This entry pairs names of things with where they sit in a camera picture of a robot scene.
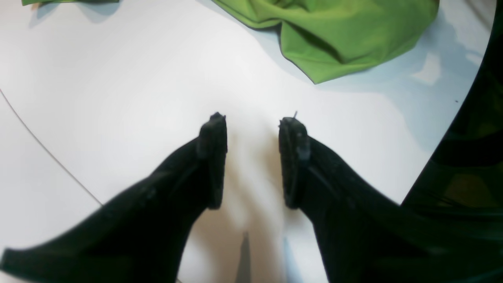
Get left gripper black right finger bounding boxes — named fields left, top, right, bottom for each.
left=279, top=118, right=502, bottom=283

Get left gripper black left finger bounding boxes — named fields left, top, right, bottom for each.
left=1, top=113, right=228, bottom=283

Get green t-shirt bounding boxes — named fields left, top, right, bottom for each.
left=22, top=0, right=440, bottom=85

